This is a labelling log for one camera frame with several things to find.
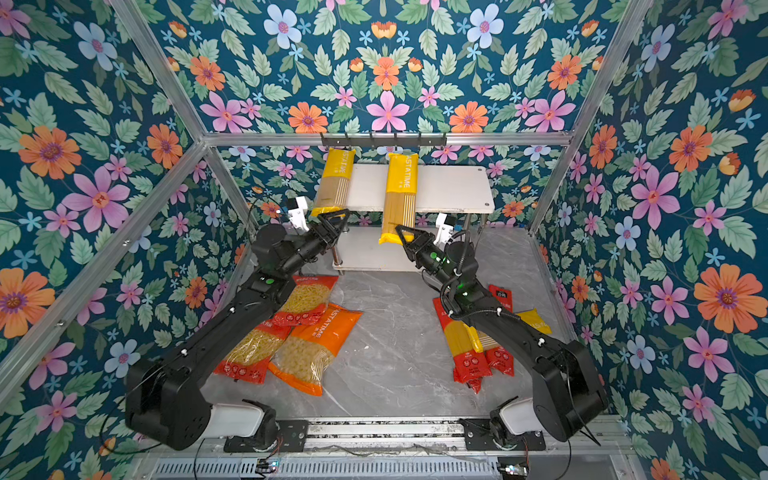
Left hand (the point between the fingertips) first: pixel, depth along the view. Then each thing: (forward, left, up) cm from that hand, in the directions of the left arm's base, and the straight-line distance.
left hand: (349, 209), depth 67 cm
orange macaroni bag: (-19, +17, -37) cm, 46 cm away
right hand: (-2, -10, -4) cm, 11 cm away
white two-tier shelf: (+17, -24, -9) cm, 31 cm away
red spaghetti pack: (-26, -29, -36) cm, 52 cm away
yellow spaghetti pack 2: (-19, -34, -35) cm, 52 cm away
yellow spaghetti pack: (+16, +6, -8) cm, 19 cm away
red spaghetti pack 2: (-23, -39, -38) cm, 59 cm away
